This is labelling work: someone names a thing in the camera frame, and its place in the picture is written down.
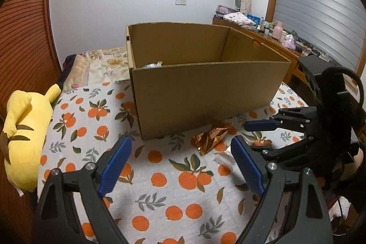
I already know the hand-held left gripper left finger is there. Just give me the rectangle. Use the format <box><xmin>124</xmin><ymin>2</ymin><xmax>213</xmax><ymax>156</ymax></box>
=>
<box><xmin>34</xmin><ymin>135</ymin><xmax>132</xmax><ymax>244</ymax></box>

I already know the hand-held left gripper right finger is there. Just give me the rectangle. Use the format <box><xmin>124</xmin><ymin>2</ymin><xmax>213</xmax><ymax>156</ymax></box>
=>
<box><xmin>230</xmin><ymin>135</ymin><xmax>334</xmax><ymax>244</ymax></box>

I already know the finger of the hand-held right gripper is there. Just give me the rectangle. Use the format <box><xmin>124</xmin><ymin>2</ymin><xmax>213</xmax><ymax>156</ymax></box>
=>
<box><xmin>251</xmin><ymin>134</ymin><xmax>315</xmax><ymax>168</ymax></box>
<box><xmin>244</xmin><ymin>107</ymin><xmax>319</xmax><ymax>133</ymax></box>

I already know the copper foil wrapper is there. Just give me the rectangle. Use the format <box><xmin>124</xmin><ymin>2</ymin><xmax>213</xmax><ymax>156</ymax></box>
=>
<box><xmin>191</xmin><ymin>121</ymin><xmax>233</xmax><ymax>156</ymax></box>

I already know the brown cardboard box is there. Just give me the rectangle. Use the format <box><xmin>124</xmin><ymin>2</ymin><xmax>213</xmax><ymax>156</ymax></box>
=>
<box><xmin>126</xmin><ymin>21</ymin><xmax>292</xmax><ymax>141</ymax></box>

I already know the clear plastic wrapper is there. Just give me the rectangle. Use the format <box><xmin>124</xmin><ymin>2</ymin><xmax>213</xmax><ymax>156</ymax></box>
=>
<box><xmin>213</xmin><ymin>150</ymin><xmax>238</xmax><ymax>169</ymax></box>

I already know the pale purple tissue pack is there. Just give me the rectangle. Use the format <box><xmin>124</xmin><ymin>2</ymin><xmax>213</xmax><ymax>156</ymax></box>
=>
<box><xmin>282</xmin><ymin>34</ymin><xmax>298</xmax><ymax>48</ymax></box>

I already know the wooden desk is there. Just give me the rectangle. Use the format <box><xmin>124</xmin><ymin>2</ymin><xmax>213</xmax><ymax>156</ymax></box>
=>
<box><xmin>212</xmin><ymin>17</ymin><xmax>361</xmax><ymax>107</ymax></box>

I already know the orange fruit print blanket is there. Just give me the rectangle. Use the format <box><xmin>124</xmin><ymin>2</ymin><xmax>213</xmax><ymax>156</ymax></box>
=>
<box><xmin>37</xmin><ymin>80</ymin><xmax>358</xmax><ymax>244</ymax></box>

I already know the floral cloth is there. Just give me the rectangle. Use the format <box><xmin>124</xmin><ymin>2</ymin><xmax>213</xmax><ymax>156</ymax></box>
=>
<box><xmin>223</xmin><ymin>12</ymin><xmax>256</xmax><ymax>27</ymax></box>

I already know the yellow plush toy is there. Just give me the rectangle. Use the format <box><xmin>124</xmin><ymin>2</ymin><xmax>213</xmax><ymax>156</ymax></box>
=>
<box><xmin>0</xmin><ymin>83</ymin><xmax>62</xmax><ymax>193</ymax></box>

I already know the floral quilt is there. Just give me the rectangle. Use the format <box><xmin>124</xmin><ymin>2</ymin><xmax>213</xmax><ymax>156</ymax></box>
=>
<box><xmin>61</xmin><ymin>45</ymin><xmax>133</xmax><ymax>93</ymax></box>

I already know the silver snack packet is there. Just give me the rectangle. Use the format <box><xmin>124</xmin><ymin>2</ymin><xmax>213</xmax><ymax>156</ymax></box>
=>
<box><xmin>142</xmin><ymin>61</ymin><xmax>163</xmax><ymax>70</ymax></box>

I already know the wooden louvered door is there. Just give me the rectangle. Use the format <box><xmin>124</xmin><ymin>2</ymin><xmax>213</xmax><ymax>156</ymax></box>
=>
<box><xmin>0</xmin><ymin>0</ymin><xmax>62</xmax><ymax>124</ymax></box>

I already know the black cable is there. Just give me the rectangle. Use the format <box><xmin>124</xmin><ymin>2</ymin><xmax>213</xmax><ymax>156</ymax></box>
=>
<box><xmin>337</xmin><ymin>68</ymin><xmax>365</xmax><ymax>110</ymax></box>

